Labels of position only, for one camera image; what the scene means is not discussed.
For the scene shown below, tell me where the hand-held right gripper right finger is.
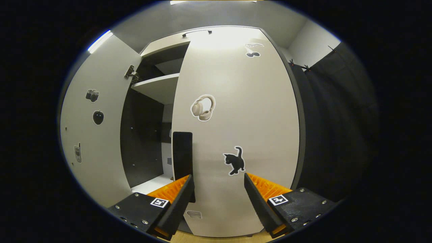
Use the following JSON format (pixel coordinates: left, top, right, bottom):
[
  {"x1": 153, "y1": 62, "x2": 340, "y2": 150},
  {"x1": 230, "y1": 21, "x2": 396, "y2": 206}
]
[{"x1": 244, "y1": 173, "x2": 339, "y2": 239}]

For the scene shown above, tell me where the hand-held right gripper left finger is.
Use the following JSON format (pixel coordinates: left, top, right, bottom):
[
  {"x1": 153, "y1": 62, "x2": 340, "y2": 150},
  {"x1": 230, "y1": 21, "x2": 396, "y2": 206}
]
[{"x1": 107, "y1": 174, "x2": 195, "y2": 241}]

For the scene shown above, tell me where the white shoe cabinet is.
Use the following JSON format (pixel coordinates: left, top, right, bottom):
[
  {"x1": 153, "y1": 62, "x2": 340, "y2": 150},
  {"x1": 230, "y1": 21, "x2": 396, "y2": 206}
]
[{"x1": 120, "y1": 26, "x2": 306, "y2": 237}]

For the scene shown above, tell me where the cabinet door with camera sticker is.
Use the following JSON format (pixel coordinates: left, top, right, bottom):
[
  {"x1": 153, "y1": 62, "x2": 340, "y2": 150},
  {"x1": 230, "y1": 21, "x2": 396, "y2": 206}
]
[{"x1": 60, "y1": 35, "x2": 142, "y2": 208}]

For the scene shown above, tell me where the cabinet door with headphone sticker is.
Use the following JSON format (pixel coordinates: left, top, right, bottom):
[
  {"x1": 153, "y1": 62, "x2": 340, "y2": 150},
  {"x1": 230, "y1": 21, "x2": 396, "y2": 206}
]
[{"x1": 171, "y1": 26, "x2": 300, "y2": 238}]

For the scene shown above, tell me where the white cabinet shelf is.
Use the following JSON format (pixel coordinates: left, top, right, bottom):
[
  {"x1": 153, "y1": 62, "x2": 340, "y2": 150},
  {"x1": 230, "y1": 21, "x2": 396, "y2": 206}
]
[
  {"x1": 131, "y1": 73, "x2": 180, "y2": 105},
  {"x1": 131, "y1": 175, "x2": 174, "y2": 195}
]

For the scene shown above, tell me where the metal door hinge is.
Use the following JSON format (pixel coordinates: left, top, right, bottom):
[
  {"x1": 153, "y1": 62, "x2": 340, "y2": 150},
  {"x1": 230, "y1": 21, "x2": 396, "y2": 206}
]
[{"x1": 124, "y1": 65, "x2": 139, "y2": 83}]

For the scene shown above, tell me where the white cabinet drawer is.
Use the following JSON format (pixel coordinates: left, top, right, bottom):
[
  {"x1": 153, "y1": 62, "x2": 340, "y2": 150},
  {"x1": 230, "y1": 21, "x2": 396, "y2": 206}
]
[{"x1": 140, "y1": 26, "x2": 262, "y2": 57}]

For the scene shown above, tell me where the black backdrop cloth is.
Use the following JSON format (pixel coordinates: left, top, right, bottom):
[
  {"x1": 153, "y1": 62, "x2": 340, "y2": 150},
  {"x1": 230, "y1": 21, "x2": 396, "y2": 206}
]
[{"x1": 289, "y1": 42, "x2": 380, "y2": 203}]

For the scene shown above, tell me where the ceiling light strip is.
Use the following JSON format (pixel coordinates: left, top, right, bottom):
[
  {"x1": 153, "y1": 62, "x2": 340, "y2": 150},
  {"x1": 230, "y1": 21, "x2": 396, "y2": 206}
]
[{"x1": 88, "y1": 30, "x2": 113, "y2": 54}]

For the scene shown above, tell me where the ceiling light panel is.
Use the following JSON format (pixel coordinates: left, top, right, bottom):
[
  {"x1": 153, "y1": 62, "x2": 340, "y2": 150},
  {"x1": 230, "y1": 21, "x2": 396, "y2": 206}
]
[{"x1": 170, "y1": 0, "x2": 257, "y2": 5}]

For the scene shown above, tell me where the black door handle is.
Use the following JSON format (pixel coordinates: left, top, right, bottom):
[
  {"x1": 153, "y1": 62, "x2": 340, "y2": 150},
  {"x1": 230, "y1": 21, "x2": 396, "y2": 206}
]
[{"x1": 172, "y1": 131, "x2": 196, "y2": 203}]

